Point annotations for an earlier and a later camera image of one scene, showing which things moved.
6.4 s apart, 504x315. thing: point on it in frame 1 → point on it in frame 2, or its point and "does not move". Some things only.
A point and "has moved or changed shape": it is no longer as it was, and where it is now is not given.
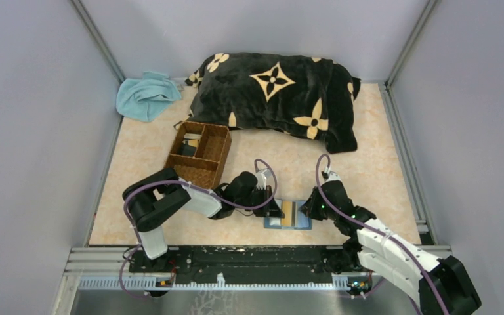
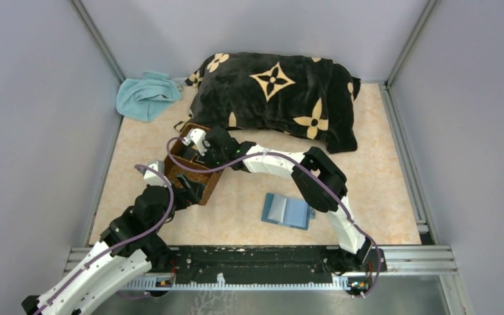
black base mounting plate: [251, 262] does not move
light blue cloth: [146, 99] does not move
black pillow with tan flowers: [305, 97] does not move
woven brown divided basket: [198, 152] does not move
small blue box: [294, 218] has moved or changed shape
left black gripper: [272, 209] → [193, 191]
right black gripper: [308, 208] → [205, 159]
